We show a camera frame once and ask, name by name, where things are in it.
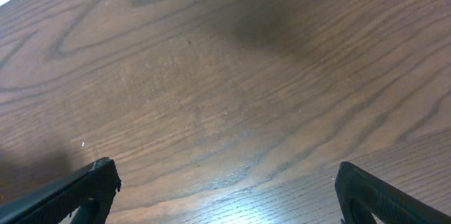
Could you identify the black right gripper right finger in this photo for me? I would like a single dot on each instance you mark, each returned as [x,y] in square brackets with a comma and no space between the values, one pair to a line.
[364,198]

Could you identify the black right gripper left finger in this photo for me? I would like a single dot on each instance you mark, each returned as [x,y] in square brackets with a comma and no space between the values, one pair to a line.
[86,195]

